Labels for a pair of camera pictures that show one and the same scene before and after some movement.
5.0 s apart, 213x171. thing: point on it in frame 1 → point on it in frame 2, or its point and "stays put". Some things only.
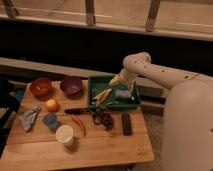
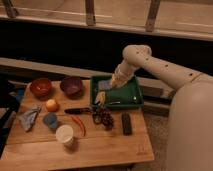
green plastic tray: [104, 95] stays put
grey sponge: [124, 93] → [104, 85]
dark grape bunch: [103, 116] stays put
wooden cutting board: [63, 128] stays put
